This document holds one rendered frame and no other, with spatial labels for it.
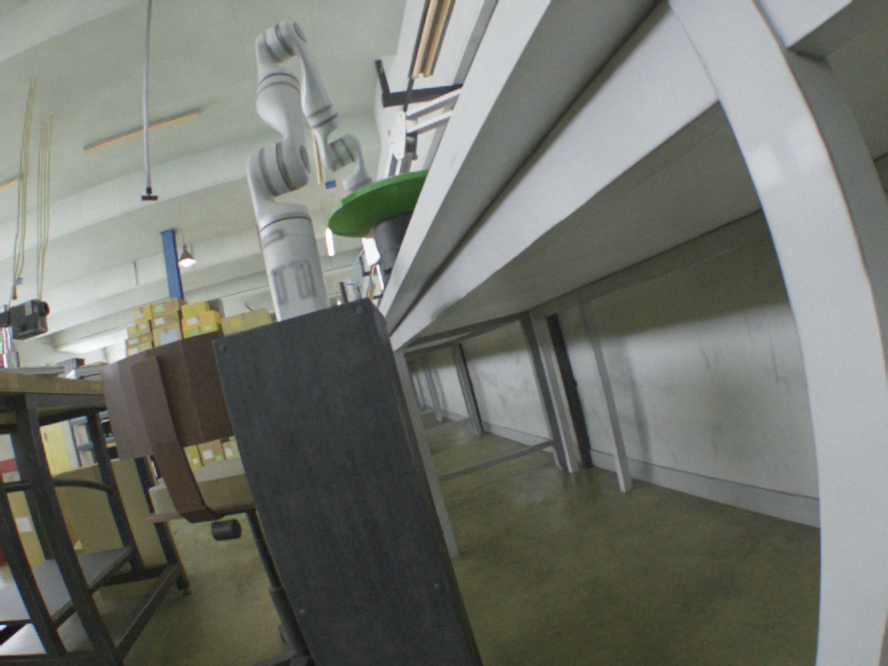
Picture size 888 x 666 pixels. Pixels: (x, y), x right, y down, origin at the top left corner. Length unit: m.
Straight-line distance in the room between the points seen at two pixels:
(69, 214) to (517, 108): 7.33
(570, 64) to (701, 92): 0.08
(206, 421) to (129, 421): 0.19
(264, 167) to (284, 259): 0.17
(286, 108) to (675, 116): 0.78
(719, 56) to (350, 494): 0.63
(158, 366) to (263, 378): 0.32
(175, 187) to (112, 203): 0.98
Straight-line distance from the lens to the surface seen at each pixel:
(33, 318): 1.87
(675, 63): 0.25
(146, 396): 0.98
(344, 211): 0.88
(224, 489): 1.03
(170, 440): 0.96
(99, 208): 7.25
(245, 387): 0.70
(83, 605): 1.53
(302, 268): 0.76
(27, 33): 4.41
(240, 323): 6.36
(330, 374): 0.66
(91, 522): 2.57
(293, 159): 0.83
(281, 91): 0.97
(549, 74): 0.28
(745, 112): 0.21
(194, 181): 6.76
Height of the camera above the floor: 0.74
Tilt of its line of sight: 3 degrees up
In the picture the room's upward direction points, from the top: 15 degrees counter-clockwise
